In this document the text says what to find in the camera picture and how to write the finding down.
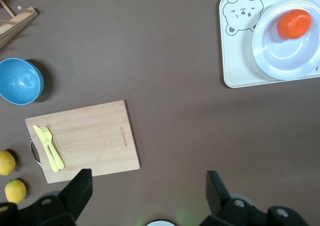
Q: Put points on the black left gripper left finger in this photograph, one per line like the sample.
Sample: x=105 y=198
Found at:
x=75 y=193

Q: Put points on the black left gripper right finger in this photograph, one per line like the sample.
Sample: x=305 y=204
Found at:
x=220 y=201

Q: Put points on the white round plate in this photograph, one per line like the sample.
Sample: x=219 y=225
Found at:
x=282 y=58

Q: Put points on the orange mandarin fruit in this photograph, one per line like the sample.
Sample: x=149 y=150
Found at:
x=293 y=23

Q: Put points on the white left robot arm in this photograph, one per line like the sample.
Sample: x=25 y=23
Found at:
x=160 y=223

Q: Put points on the bamboo cutting board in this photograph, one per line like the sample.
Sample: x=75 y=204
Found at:
x=95 y=141

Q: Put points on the yellow lemon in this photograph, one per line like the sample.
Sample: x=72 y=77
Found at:
x=7 y=162
x=15 y=191

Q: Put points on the yellow plastic fork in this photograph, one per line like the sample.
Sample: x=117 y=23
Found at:
x=46 y=133

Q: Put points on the brown table cover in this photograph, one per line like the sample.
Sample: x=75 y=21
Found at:
x=162 y=123

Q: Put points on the blue bowl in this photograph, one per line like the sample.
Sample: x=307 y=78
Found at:
x=20 y=81

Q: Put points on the cream bear print tray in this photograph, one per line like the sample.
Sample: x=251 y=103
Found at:
x=237 y=61

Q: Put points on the wooden drying rack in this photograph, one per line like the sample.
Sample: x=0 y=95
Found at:
x=22 y=17

